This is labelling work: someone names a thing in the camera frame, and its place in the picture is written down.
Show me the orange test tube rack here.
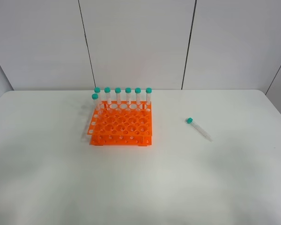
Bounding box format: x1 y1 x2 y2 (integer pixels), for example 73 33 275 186
87 101 153 146

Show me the back-row test tube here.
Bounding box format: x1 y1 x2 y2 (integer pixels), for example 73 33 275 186
92 87 102 109
125 87 131 110
104 87 112 110
146 87 152 106
135 88 141 111
115 87 122 110

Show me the green-capped test tube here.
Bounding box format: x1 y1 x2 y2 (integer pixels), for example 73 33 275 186
92 93 102 118
185 117 213 142

